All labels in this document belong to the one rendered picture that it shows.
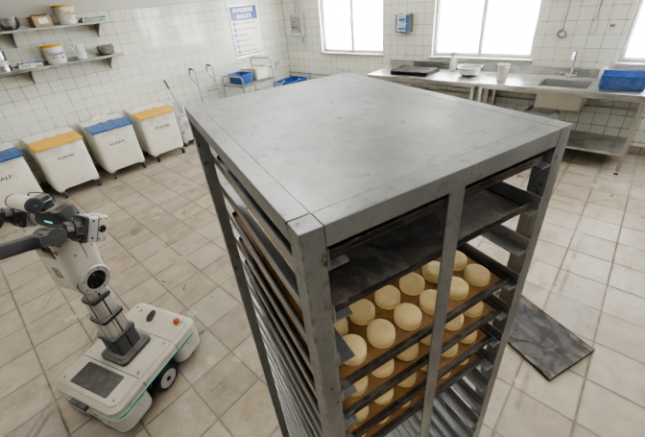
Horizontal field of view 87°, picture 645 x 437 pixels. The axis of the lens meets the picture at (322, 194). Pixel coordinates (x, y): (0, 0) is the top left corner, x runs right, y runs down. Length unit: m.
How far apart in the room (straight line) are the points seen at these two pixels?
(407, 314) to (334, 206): 0.34
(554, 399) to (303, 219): 2.27
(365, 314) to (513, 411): 1.81
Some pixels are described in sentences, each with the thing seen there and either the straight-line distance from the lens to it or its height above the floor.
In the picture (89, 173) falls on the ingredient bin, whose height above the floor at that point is 0.22.
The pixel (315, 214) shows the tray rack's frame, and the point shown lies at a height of 1.82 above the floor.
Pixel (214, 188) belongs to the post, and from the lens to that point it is 0.97.
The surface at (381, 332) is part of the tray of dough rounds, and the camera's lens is 0.64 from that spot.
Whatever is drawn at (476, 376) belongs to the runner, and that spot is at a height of 1.13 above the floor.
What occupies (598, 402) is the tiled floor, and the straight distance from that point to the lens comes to 2.62.
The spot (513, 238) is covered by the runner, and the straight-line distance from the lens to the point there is 0.75.
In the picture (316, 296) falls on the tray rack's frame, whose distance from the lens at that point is 0.41.
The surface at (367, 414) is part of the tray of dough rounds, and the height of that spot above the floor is 1.32.
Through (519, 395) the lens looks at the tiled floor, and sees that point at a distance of 2.47.
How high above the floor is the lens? 2.02
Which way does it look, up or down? 31 degrees down
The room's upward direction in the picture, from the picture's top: 6 degrees counter-clockwise
